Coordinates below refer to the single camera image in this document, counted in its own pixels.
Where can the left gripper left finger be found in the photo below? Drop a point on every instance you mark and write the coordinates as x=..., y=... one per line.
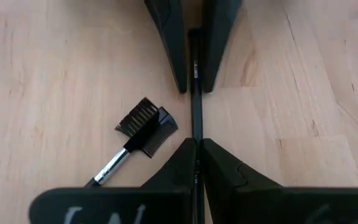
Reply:
x=120, y=208

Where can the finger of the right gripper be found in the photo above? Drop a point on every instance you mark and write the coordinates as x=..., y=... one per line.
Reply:
x=217, y=37
x=171, y=37

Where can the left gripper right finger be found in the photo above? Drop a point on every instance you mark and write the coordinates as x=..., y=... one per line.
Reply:
x=275, y=208

